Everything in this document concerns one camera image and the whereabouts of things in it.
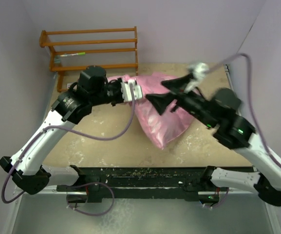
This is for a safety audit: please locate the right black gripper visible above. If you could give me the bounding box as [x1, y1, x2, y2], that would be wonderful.
[145, 73, 219, 129]

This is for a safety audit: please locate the pink pillowcase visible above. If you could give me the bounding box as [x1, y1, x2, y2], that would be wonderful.
[108, 72, 195, 149]

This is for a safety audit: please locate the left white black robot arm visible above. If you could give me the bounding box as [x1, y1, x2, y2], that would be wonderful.
[0, 66, 138, 195]

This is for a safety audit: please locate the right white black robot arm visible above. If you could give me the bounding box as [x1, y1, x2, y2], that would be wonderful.
[146, 75, 281, 207]

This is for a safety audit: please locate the green marker pen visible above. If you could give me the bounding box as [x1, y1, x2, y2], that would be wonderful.
[59, 52, 86, 58]

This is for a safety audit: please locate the orange wooden rack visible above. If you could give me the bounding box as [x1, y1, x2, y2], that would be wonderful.
[38, 26, 139, 93]

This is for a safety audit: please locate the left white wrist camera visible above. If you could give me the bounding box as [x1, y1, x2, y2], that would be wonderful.
[121, 79, 144, 102]

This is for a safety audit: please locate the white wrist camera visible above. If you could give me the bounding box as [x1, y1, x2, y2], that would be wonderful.
[121, 79, 144, 102]
[184, 62, 209, 93]

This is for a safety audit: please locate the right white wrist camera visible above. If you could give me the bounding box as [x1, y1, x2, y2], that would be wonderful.
[184, 62, 209, 93]

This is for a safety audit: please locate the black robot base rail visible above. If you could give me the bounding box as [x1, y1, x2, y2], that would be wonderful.
[57, 167, 227, 204]

